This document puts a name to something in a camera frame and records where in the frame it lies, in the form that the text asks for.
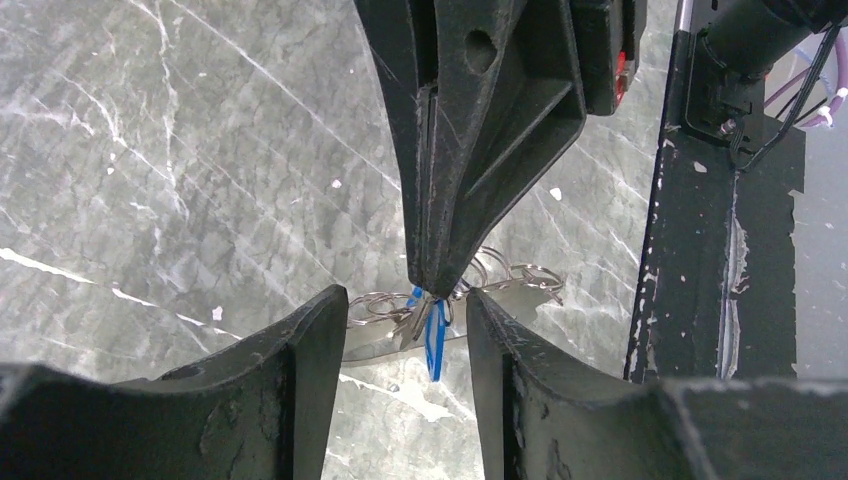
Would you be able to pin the metal key organizer plate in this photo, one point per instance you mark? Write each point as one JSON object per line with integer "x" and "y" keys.
{"x": 381, "y": 324}

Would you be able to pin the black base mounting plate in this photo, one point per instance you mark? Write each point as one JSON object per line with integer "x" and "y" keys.
{"x": 716, "y": 288}

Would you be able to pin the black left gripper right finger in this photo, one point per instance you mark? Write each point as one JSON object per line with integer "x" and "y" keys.
{"x": 544, "y": 414}

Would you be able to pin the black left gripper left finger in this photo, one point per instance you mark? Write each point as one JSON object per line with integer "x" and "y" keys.
{"x": 258, "y": 409}

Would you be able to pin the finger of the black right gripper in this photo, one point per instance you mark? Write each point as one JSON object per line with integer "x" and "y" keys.
{"x": 401, "y": 36}

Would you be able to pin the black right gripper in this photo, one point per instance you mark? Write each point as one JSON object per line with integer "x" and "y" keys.
{"x": 506, "y": 103}

